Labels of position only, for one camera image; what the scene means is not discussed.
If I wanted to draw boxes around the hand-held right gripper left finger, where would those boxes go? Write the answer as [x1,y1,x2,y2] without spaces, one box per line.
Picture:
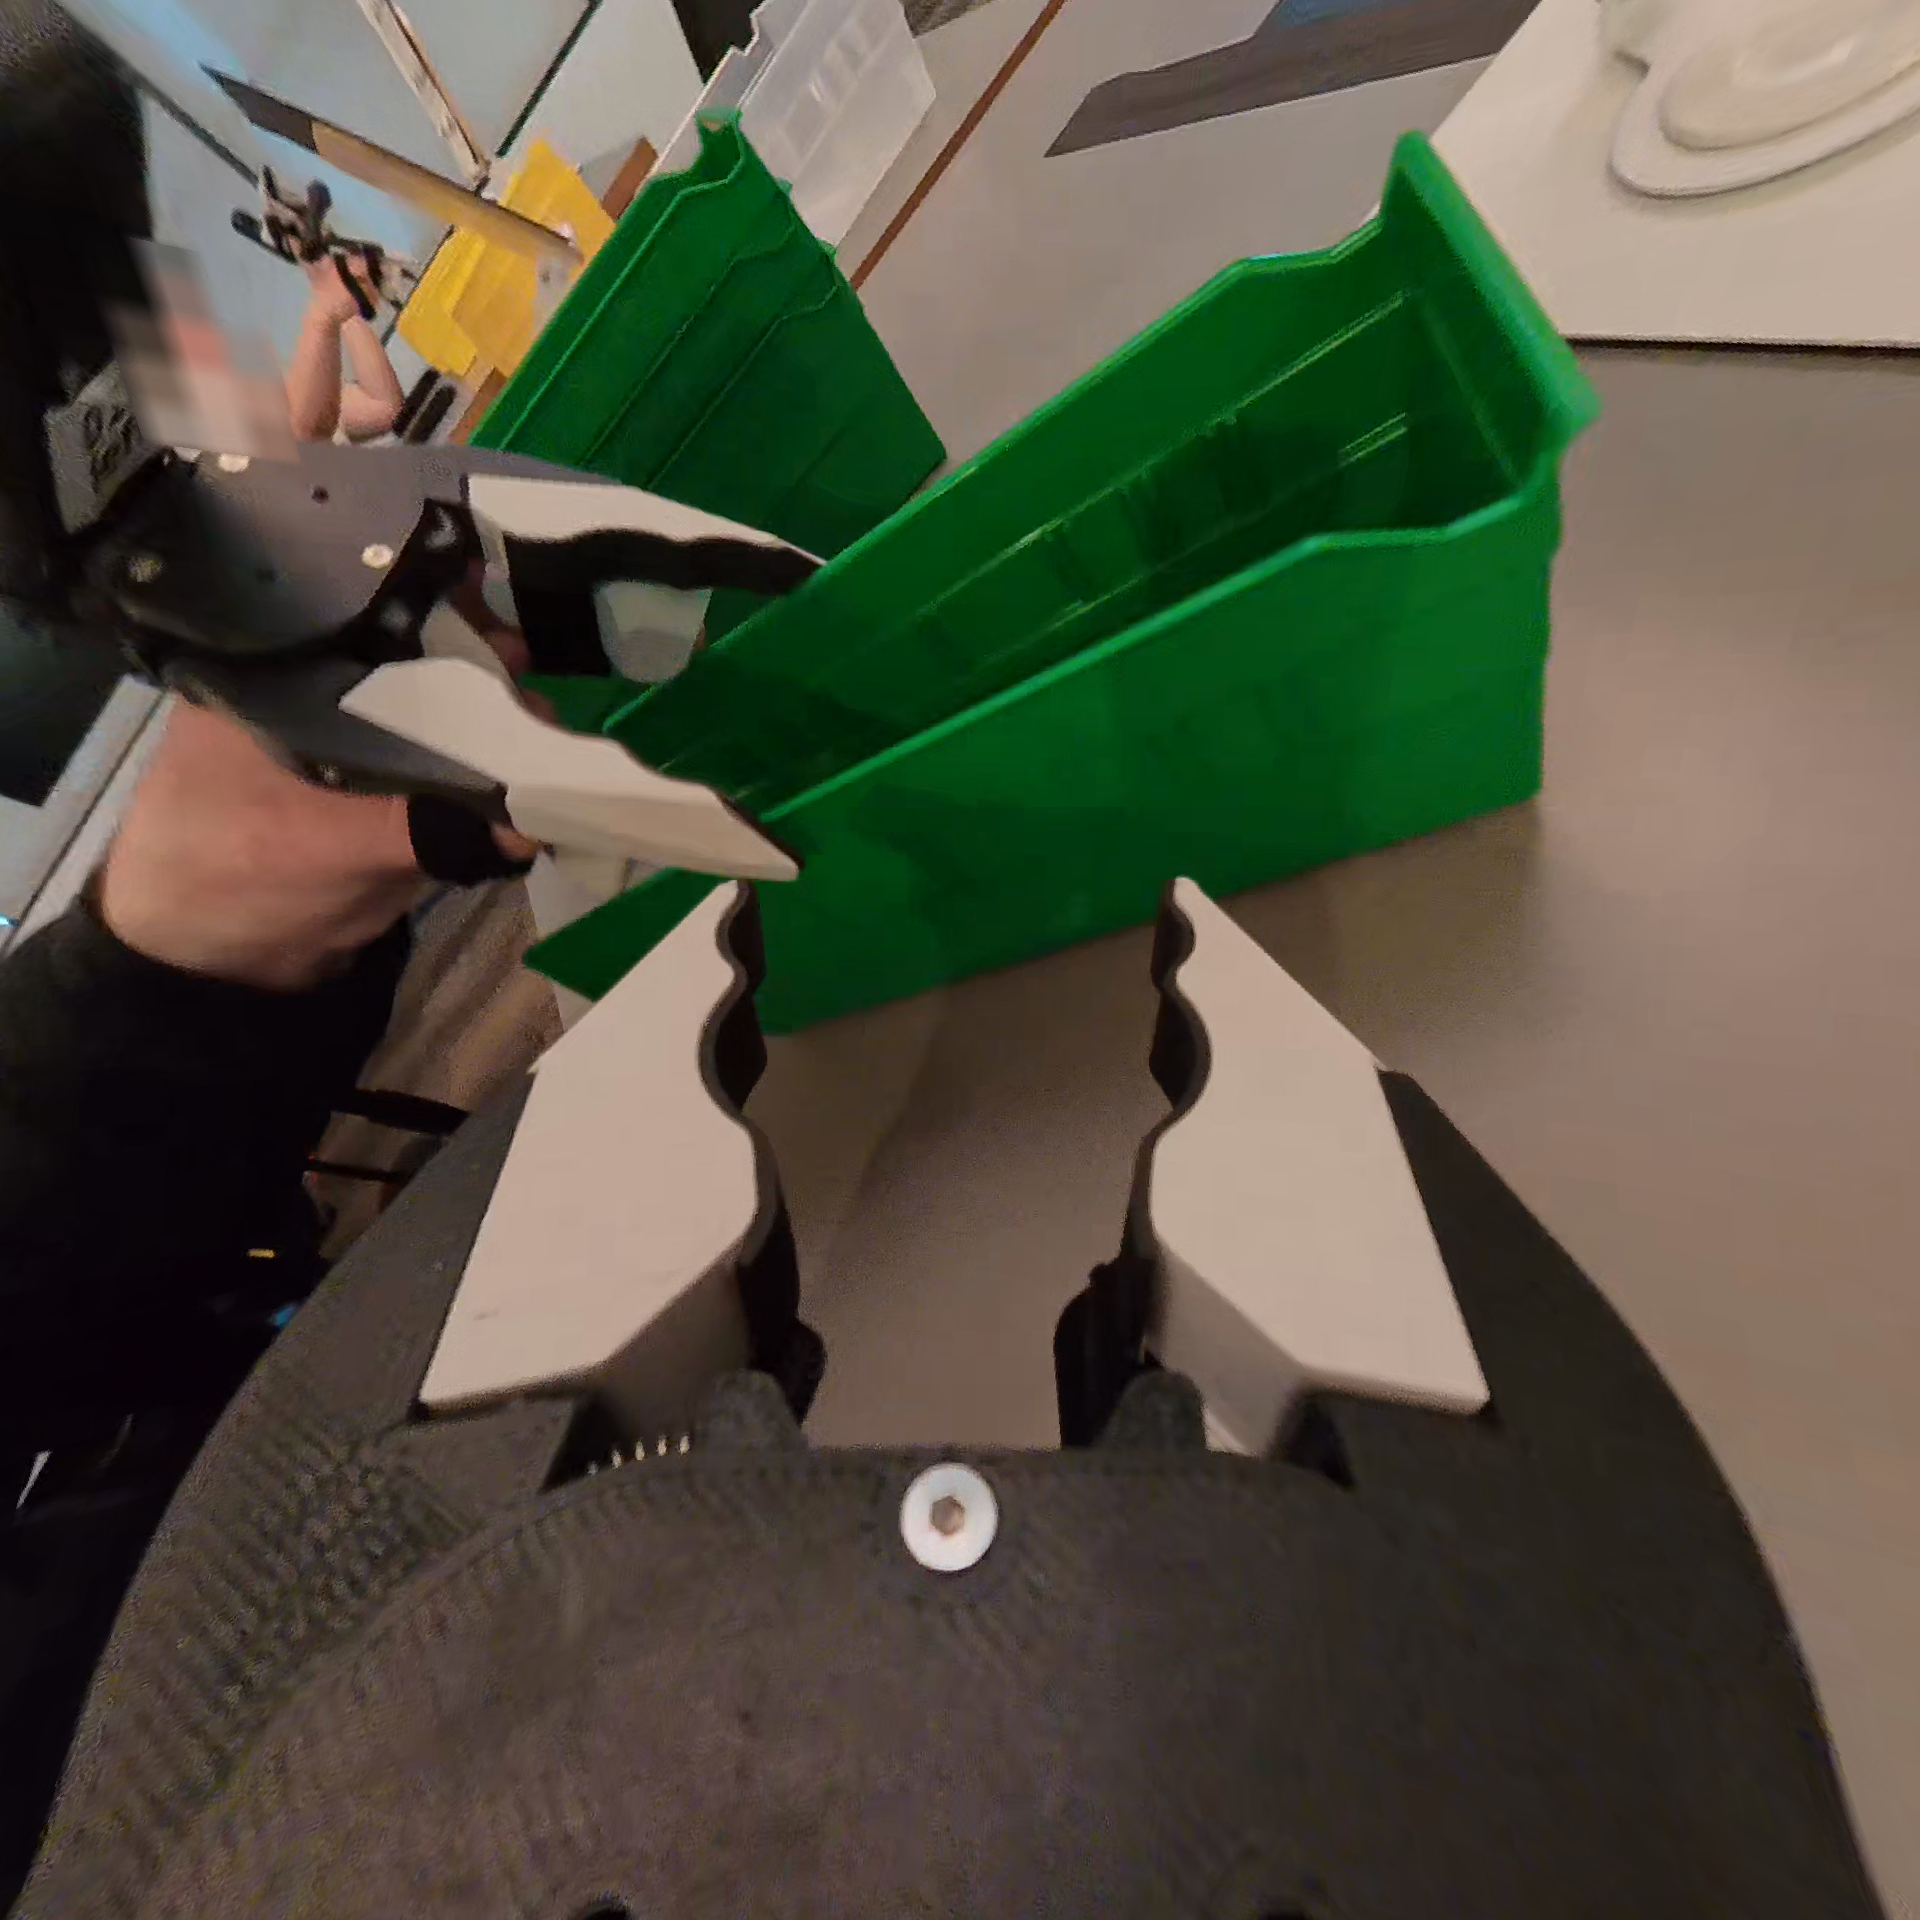
[418,878,800,1414]

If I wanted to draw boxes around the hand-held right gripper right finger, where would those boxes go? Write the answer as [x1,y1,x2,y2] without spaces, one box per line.
[1127,878,1497,1456]

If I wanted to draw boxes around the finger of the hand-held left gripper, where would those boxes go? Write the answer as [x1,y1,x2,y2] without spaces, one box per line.
[339,660,800,886]
[465,470,826,687]

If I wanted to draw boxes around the green plastic bin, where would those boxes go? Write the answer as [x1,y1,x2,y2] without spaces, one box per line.
[465,111,953,735]
[527,136,1606,1041]

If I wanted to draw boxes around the person's left hand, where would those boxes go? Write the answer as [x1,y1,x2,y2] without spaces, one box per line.
[95,703,541,989]

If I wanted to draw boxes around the yellow plastic bin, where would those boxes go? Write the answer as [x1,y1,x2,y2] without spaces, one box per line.
[394,136,622,383]

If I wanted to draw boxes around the clear plastic bin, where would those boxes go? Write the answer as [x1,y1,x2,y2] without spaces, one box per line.
[696,0,938,246]

